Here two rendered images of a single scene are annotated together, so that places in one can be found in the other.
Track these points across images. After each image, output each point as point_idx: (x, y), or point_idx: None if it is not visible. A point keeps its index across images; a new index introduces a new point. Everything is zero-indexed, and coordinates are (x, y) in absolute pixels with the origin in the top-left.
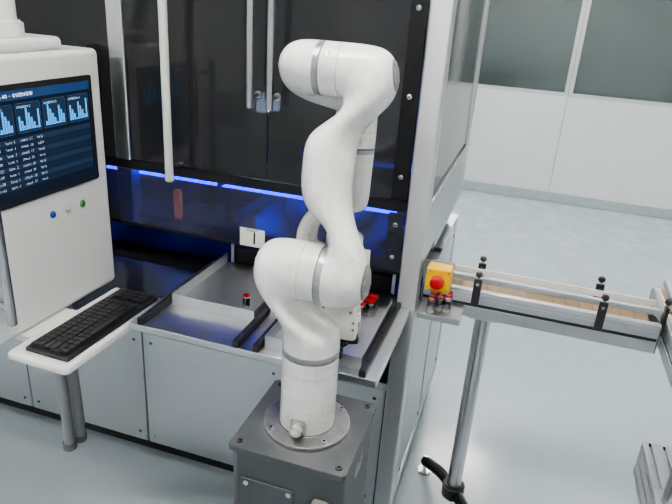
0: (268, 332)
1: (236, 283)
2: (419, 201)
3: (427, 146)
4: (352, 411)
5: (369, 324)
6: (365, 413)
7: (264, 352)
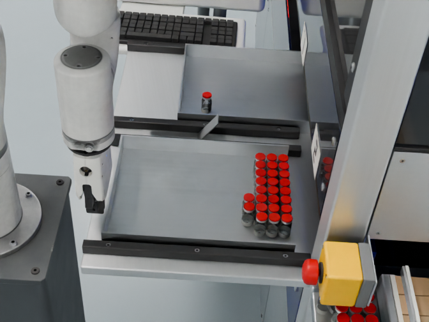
0: (130, 135)
1: (269, 87)
2: (347, 127)
3: (371, 33)
4: (22, 258)
5: (232, 236)
6: (20, 271)
7: (110, 149)
